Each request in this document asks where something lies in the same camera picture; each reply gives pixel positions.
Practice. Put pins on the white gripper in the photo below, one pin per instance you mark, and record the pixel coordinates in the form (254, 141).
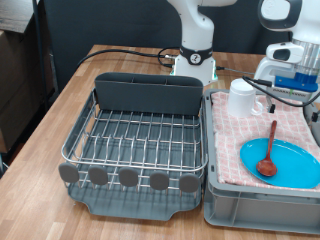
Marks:
(263, 71)

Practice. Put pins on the blue plastic plate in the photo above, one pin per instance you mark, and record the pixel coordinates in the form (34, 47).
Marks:
(290, 166)

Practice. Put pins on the red wooden spoon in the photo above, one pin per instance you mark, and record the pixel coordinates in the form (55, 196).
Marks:
(266, 165)

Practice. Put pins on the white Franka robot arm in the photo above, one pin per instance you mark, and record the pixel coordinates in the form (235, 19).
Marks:
(196, 26)

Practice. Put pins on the white plastic mug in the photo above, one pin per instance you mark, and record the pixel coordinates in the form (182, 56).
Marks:
(240, 100)

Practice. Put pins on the pink checkered towel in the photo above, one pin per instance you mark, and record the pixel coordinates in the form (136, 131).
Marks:
(233, 140)

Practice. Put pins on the grey plastic crate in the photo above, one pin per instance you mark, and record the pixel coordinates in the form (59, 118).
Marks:
(266, 213)

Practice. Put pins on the dark grey cutlery holder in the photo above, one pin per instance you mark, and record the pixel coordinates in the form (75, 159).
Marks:
(150, 96)

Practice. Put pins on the grey plastic drain tray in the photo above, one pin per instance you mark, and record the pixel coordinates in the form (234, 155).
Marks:
(133, 208)

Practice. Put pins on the black metal pole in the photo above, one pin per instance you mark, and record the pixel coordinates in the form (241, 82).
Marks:
(39, 50)

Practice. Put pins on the brown cardboard box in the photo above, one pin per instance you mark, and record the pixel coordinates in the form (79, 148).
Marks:
(16, 83)

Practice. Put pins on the wooden shelf board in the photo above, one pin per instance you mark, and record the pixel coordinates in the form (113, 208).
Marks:
(13, 13)

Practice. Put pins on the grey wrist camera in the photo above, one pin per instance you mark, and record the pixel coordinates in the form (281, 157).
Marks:
(293, 92)

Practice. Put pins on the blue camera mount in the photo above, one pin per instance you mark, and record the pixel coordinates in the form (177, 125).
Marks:
(295, 81)

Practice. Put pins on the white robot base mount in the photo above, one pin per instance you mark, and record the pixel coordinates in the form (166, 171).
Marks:
(200, 71)

